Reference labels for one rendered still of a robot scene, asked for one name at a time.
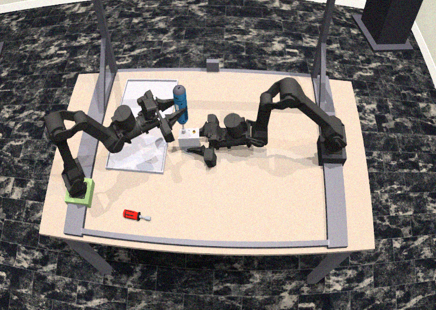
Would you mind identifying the grey metal l-shaped bracket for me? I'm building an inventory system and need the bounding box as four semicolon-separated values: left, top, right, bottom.
178;128;200;147

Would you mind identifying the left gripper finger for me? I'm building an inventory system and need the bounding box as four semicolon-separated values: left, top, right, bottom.
187;145;205;156
199;121;207;137

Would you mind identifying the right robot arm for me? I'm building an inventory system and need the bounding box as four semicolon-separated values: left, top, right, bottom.
45;96;158;199

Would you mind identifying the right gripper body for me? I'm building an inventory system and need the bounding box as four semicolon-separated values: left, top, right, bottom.
135;90;175;142

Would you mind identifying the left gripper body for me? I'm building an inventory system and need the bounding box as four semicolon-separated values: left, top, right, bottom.
203;114;232;168

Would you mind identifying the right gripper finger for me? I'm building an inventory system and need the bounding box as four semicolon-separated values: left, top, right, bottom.
165;108;186;130
155;97;174;112

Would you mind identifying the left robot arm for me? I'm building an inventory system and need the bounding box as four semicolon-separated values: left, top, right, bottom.
204;77;347;154

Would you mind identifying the blue cylindrical tool barrel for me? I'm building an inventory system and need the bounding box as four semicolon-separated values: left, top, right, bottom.
173;85;188;134

